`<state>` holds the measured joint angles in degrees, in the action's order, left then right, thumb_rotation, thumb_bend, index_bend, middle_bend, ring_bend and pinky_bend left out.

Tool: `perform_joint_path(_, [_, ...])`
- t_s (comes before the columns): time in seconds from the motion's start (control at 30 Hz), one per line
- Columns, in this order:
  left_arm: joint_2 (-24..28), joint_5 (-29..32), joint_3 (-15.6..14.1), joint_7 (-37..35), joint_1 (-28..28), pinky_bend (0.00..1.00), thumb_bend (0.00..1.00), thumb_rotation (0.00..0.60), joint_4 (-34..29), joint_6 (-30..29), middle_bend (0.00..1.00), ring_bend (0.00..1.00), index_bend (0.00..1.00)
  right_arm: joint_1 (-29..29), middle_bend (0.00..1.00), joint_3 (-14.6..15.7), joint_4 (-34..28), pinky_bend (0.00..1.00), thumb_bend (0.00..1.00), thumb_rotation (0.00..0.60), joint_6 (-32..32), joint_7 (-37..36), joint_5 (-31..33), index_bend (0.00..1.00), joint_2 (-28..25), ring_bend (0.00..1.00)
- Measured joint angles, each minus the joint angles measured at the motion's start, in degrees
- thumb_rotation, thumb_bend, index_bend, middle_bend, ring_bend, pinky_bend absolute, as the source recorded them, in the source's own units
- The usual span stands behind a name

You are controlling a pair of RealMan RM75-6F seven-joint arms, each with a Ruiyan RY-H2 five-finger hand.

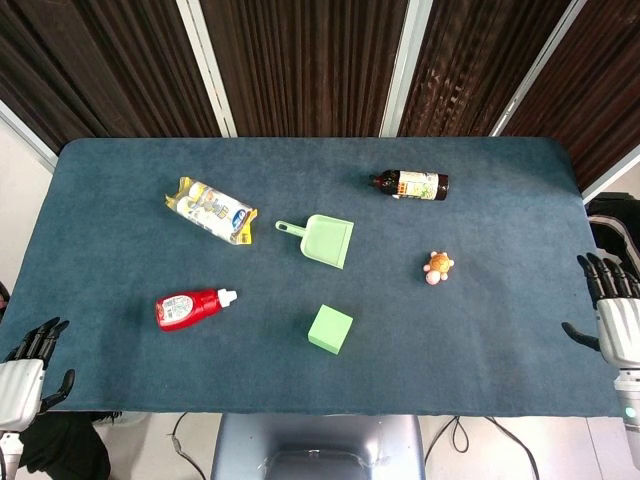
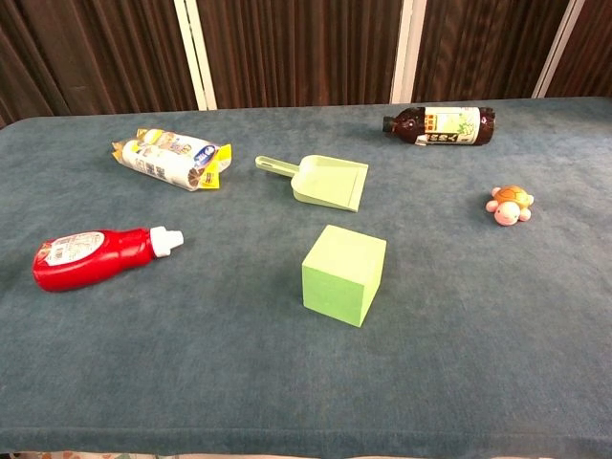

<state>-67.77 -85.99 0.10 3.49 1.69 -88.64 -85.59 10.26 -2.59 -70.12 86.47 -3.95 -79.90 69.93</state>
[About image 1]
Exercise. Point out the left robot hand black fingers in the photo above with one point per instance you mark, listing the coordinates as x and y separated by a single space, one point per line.
20 390

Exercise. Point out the red bottle white cap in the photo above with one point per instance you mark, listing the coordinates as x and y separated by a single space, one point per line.
185 310

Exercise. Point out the black chair with white strip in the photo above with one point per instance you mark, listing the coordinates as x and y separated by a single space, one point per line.
612 205

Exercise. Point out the light green foam cube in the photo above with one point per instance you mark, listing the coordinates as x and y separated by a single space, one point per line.
327 330

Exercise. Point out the dark tea bottle green label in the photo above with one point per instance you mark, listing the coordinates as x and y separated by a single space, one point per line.
415 185

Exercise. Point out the blue tablecloth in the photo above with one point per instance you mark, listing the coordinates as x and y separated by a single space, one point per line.
125 240

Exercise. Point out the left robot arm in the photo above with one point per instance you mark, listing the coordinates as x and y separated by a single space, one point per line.
9 455

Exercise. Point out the light green plastic dustpan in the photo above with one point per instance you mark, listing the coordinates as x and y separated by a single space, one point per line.
325 240

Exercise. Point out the white screen frame post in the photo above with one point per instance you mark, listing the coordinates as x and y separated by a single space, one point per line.
535 70
25 132
612 175
210 70
404 70

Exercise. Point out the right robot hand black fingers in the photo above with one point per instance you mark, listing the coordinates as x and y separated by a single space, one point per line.
617 330

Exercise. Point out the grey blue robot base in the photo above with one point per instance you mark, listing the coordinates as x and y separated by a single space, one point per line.
320 440

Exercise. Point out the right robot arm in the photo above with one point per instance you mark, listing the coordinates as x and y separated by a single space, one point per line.
630 400

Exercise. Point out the black fabric bundle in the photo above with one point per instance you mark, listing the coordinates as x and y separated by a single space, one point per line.
65 450

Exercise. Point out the orange pink turtle toy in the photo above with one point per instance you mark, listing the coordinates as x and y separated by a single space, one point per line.
440 265

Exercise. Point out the dark brown curtain panel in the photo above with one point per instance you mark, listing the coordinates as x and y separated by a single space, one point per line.
100 60
470 60
600 100
310 60

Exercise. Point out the white yellow snack package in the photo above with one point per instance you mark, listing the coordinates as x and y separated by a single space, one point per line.
210 207

